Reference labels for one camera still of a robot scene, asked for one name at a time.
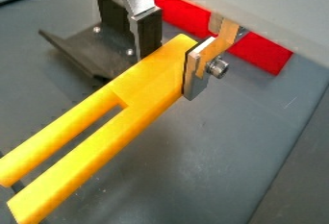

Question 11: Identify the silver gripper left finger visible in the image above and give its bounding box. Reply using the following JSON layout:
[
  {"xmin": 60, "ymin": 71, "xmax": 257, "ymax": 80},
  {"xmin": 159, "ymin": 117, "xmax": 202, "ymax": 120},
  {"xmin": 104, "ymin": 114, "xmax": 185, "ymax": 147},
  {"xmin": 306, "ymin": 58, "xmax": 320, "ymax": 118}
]
[{"xmin": 122, "ymin": 0, "xmax": 162, "ymax": 60}]

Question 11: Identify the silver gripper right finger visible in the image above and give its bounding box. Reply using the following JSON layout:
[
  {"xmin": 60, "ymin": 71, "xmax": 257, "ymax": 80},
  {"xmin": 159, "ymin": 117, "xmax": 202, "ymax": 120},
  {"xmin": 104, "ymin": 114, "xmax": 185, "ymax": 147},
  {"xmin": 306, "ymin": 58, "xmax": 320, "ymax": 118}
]
[{"xmin": 181, "ymin": 12, "xmax": 240, "ymax": 100}]

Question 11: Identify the yellow square-circle object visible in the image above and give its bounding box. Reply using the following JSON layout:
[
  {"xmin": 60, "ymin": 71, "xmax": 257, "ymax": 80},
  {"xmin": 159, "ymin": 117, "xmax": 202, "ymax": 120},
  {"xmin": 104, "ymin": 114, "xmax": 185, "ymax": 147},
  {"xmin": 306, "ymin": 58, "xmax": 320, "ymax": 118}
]
[{"xmin": 0, "ymin": 35, "xmax": 197, "ymax": 224}]

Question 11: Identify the black curved fixture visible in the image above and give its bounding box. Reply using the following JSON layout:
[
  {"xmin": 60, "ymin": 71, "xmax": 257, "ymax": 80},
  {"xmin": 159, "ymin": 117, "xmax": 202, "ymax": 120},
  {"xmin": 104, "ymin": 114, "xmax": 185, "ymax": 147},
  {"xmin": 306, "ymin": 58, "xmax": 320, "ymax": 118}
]
[{"xmin": 39, "ymin": 0, "xmax": 138, "ymax": 80}]

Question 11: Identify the red shape-sorter block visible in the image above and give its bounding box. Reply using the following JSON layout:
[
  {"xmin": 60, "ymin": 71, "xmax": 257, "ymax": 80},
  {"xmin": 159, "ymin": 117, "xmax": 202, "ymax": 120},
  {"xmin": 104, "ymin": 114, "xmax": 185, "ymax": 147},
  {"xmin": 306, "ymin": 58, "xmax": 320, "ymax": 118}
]
[{"xmin": 154, "ymin": 0, "xmax": 293, "ymax": 76}]

